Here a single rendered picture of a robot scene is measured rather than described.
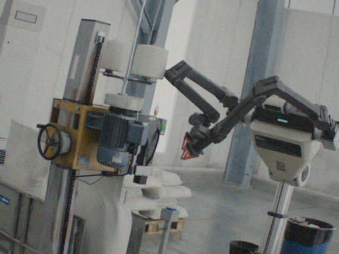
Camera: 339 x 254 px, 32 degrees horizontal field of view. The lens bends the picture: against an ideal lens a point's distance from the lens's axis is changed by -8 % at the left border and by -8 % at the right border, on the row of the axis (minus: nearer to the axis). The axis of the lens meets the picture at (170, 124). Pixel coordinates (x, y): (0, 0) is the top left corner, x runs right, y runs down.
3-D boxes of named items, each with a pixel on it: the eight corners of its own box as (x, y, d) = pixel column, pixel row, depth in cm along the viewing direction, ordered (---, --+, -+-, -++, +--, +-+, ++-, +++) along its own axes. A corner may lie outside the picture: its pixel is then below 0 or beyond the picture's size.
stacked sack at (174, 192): (194, 200, 697) (197, 188, 696) (156, 201, 643) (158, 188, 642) (163, 190, 723) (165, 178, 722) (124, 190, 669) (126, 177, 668)
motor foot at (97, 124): (113, 133, 308) (117, 116, 307) (97, 132, 298) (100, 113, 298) (100, 130, 313) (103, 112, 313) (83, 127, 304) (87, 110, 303)
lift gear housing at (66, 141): (68, 156, 304) (72, 133, 303) (60, 155, 299) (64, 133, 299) (54, 150, 310) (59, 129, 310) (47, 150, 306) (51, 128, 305)
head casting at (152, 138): (152, 166, 351) (164, 113, 350) (123, 164, 332) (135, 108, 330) (112, 153, 369) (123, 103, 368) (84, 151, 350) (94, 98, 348)
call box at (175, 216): (178, 221, 358) (180, 211, 357) (169, 221, 351) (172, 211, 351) (167, 217, 363) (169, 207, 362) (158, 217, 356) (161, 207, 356)
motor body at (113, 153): (132, 170, 306) (142, 118, 305) (111, 169, 294) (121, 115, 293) (109, 162, 315) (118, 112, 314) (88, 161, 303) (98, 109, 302)
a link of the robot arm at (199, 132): (223, 141, 313) (223, 126, 318) (207, 130, 306) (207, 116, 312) (205, 150, 320) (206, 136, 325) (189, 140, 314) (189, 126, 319)
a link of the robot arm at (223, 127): (269, 99, 285) (267, 81, 291) (259, 95, 283) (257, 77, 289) (220, 146, 315) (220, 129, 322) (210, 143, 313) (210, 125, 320)
